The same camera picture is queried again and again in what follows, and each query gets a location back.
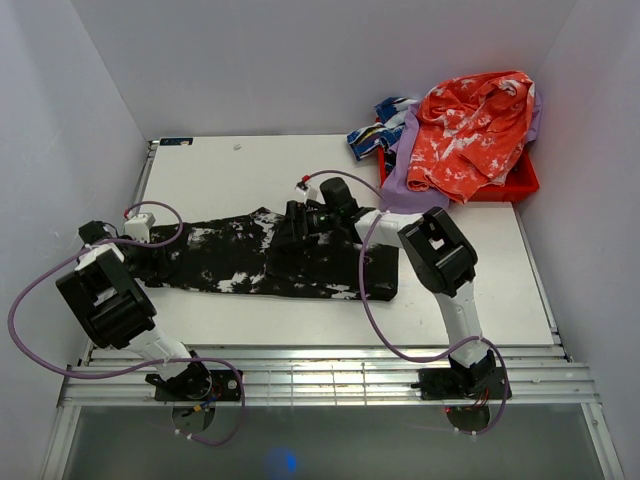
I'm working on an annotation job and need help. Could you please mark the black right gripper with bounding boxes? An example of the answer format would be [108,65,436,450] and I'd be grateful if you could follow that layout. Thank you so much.
[271,200,341,249]

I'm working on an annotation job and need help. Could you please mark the black white tie-dye trousers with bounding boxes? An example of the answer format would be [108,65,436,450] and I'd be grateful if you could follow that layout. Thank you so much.
[150,207,399,302]

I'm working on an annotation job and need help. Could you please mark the orange white tie-dye garment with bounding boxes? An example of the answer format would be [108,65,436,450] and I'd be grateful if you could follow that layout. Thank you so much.
[406,71,535,203]

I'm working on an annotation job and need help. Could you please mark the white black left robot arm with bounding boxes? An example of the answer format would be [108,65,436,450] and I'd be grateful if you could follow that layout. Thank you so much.
[56,221,214,401]

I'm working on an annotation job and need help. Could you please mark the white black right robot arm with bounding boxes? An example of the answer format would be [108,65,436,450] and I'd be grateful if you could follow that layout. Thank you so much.
[274,177,505,404]

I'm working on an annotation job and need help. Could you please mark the lilac purple garment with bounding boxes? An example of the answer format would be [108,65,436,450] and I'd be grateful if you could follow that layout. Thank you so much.
[379,89,544,219]

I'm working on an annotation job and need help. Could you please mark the blue label sticker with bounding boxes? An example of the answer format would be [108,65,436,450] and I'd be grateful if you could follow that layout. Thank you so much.
[159,137,193,146]

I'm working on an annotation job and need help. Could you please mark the blue white patterned garment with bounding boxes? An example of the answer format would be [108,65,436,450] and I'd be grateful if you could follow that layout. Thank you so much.
[346,97,417,161]

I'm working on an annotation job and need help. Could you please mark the red plastic bin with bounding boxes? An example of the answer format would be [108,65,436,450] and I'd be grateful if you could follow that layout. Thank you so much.
[375,148,541,203]

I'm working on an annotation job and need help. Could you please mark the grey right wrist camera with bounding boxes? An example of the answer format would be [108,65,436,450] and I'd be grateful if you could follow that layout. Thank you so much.
[294,175,318,203]

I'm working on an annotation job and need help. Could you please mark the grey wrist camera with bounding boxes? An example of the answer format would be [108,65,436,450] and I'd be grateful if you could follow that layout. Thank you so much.
[294,175,318,203]
[123,213,155,243]

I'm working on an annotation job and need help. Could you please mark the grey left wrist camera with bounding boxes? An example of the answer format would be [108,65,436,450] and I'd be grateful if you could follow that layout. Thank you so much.
[123,213,155,243]

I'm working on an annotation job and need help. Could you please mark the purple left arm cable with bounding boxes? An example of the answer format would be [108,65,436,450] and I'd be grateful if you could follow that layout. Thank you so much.
[7,200,247,448]

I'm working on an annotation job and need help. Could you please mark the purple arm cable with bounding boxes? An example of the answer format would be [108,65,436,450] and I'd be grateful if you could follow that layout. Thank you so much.
[299,169,507,436]
[7,200,247,448]

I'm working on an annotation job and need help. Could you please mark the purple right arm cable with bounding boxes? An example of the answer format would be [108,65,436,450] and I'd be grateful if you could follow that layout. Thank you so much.
[299,169,507,436]

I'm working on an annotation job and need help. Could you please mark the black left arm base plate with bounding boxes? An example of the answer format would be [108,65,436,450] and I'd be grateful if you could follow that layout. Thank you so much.
[145,364,242,433]

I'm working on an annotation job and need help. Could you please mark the aluminium table frame rails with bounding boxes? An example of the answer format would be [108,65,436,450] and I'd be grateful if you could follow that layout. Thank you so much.
[57,139,601,409]

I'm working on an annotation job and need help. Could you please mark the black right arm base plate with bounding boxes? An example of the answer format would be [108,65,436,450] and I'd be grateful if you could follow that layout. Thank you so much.
[411,367,512,436]

